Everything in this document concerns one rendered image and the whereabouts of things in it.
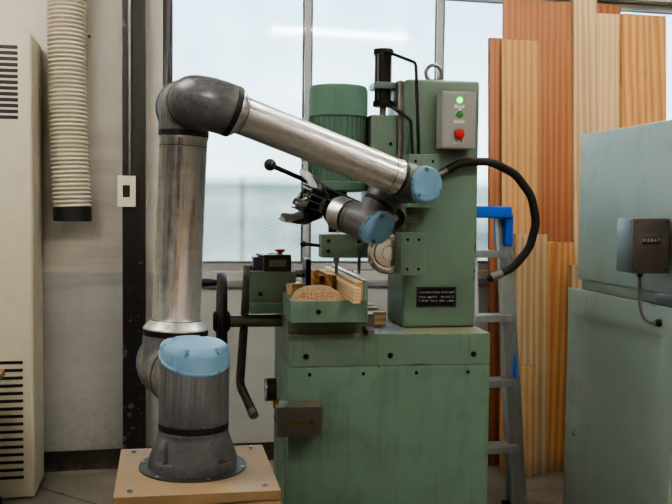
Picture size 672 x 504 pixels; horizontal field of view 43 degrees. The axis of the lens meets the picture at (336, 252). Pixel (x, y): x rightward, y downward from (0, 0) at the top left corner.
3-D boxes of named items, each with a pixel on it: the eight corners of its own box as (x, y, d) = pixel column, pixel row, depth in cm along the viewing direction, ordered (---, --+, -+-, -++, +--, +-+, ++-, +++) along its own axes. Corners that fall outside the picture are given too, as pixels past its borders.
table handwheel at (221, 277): (213, 369, 235) (212, 372, 263) (286, 368, 238) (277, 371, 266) (213, 265, 240) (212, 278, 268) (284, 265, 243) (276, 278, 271)
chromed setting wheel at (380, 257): (365, 273, 246) (365, 230, 246) (407, 273, 248) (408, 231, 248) (367, 274, 243) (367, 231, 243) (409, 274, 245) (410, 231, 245)
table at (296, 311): (243, 299, 285) (243, 281, 285) (334, 298, 290) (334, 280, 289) (254, 323, 225) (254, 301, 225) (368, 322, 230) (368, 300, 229)
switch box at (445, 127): (435, 149, 248) (436, 93, 247) (468, 149, 249) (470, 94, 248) (441, 147, 242) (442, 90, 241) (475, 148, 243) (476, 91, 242)
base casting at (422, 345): (274, 342, 277) (274, 314, 277) (446, 340, 286) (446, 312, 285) (287, 368, 233) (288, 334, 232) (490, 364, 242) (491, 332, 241)
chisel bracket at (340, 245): (318, 261, 259) (318, 233, 258) (363, 261, 261) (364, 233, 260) (321, 263, 251) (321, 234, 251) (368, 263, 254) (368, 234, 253)
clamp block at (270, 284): (247, 297, 262) (247, 268, 262) (291, 297, 264) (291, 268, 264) (249, 302, 248) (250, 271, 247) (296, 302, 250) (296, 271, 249)
